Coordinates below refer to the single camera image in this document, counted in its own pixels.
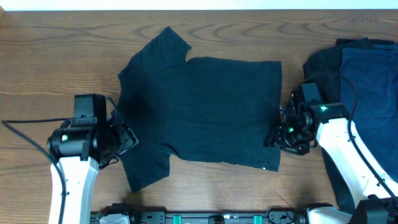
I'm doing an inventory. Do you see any dark teal t-shirt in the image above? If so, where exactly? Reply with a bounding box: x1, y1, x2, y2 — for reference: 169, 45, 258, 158
116, 27, 282, 191

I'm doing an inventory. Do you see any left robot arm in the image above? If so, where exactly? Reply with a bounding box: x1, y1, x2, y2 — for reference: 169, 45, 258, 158
47, 123, 139, 223

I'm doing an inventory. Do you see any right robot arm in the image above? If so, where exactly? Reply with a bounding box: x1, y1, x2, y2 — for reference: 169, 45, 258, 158
264, 96, 397, 223

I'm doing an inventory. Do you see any black garment in pile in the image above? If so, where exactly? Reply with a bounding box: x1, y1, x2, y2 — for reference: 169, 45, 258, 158
303, 37, 396, 214

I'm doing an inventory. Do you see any blue garment in pile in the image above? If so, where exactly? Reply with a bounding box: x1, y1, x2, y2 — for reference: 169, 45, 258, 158
340, 44, 397, 181

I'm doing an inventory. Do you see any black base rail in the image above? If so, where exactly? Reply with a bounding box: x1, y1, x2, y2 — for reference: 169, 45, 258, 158
89, 203, 309, 224

